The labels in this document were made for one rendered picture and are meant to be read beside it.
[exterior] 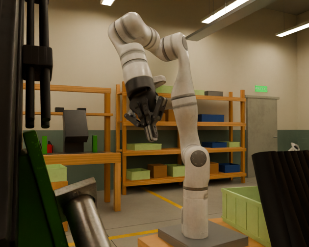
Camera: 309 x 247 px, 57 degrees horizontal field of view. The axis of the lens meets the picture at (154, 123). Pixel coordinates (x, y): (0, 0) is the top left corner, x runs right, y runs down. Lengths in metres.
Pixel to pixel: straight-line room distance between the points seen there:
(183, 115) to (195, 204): 0.32
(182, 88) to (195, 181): 0.34
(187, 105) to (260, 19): 7.82
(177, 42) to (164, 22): 5.92
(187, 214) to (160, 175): 4.92
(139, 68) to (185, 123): 0.40
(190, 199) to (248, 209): 0.41
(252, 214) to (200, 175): 0.42
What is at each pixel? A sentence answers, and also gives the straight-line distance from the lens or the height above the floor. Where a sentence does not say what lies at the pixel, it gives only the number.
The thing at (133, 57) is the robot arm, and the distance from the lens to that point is 0.75.
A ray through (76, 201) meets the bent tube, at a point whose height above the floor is 1.20.
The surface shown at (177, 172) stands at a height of 0.36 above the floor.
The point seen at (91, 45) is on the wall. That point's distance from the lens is 6.24.
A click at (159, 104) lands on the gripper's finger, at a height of 1.33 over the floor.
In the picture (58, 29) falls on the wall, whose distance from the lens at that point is 6.22.
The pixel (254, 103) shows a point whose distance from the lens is 8.03.
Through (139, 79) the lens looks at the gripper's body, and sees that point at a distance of 0.72.
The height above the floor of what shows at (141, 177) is 0.30.
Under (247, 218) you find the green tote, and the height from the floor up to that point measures 0.87.
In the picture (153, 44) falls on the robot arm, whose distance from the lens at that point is 0.92.
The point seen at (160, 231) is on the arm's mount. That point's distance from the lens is 1.18.
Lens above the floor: 1.27
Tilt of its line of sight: 1 degrees up
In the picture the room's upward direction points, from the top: straight up
